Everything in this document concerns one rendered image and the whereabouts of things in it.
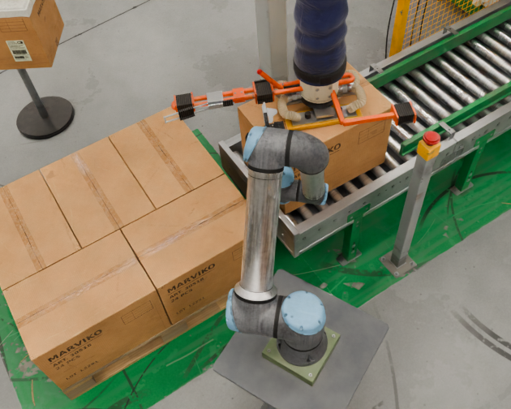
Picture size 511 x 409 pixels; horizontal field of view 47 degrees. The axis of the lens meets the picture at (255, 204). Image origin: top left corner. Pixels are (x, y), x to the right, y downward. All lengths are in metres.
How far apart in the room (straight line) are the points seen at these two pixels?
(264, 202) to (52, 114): 2.71
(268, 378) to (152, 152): 1.45
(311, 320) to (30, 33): 2.36
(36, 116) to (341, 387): 2.96
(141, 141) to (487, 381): 2.14
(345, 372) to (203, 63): 2.82
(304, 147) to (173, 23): 3.20
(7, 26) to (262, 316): 2.30
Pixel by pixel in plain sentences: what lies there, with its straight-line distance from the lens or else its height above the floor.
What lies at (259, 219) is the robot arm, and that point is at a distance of 1.87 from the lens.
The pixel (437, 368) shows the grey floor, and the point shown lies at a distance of 3.14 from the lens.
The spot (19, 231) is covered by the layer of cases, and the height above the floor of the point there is 0.54.
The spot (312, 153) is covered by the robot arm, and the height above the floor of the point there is 1.50.
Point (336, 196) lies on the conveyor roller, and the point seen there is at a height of 0.55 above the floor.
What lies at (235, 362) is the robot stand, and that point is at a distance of 2.28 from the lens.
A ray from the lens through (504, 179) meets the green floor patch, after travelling 3.84.
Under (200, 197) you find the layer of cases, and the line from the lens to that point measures 2.93.
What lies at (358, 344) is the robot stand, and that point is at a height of 0.75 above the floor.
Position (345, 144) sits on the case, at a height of 0.86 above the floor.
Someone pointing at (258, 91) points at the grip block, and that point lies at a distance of 2.59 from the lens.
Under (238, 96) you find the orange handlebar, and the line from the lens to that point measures 2.58.
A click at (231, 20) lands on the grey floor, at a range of 4.81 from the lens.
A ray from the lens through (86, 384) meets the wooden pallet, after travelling 3.12.
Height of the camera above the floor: 2.87
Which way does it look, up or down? 54 degrees down
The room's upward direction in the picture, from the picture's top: 6 degrees counter-clockwise
